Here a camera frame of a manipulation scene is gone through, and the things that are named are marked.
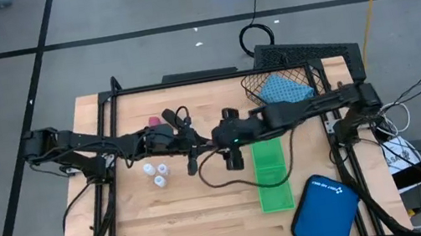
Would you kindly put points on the black aluminium table frame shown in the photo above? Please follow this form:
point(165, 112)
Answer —
point(208, 79)

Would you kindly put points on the white printed box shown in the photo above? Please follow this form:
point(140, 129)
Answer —
point(400, 155)

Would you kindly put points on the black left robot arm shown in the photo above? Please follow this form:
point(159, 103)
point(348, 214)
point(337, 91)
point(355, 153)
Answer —
point(82, 140)

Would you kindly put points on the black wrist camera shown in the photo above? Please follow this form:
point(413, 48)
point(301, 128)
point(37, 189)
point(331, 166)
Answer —
point(169, 118)
point(230, 114)

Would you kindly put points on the small white plastic bottle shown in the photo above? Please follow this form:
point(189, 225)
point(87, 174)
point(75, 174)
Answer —
point(163, 169)
point(149, 169)
point(160, 181)

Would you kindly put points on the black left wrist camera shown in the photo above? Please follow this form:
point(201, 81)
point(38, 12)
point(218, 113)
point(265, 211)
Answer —
point(169, 118)

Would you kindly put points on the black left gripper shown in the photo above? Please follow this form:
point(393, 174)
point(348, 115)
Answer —
point(191, 144)

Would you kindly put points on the light blue snowflake-print cloth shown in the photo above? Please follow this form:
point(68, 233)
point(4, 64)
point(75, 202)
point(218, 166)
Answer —
point(282, 89)

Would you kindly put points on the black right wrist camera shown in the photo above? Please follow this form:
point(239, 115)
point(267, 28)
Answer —
point(230, 114)

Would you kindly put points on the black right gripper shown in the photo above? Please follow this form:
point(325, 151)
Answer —
point(238, 130)

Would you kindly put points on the blue first aid pouch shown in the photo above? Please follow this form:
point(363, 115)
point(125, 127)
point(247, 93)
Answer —
point(323, 214)

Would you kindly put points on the pink bandage roll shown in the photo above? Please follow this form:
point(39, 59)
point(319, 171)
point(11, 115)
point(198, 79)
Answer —
point(154, 121)

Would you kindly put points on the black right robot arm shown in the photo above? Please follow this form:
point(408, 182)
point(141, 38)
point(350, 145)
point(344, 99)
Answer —
point(310, 106)

